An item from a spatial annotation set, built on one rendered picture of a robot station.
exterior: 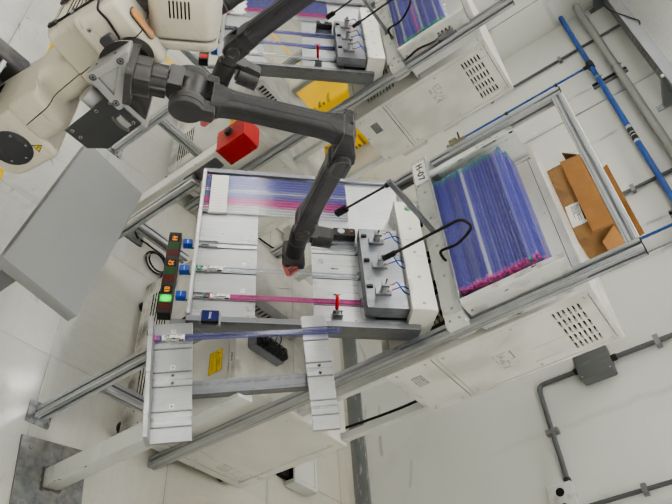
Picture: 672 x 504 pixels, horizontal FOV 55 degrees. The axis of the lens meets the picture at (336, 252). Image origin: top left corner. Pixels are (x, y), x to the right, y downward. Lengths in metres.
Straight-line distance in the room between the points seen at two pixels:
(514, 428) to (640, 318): 0.82
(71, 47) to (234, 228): 0.86
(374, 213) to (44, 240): 1.11
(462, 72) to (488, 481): 1.97
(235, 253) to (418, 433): 1.92
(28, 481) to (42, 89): 1.24
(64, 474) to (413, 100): 2.16
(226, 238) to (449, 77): 1.46
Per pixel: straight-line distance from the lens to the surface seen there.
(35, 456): 2.40
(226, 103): 1.47
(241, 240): 2.19
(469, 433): 3.57
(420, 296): 2.02
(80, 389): 2.27
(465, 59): 3.14
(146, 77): 1.45
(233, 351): 2.26
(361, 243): 2.15
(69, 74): 1.71
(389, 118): 3.25
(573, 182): 2.51
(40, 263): 1.87
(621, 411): 3.33
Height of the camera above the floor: 1.90
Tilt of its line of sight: 23 degrees down
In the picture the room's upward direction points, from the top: 62 degrees clockwise
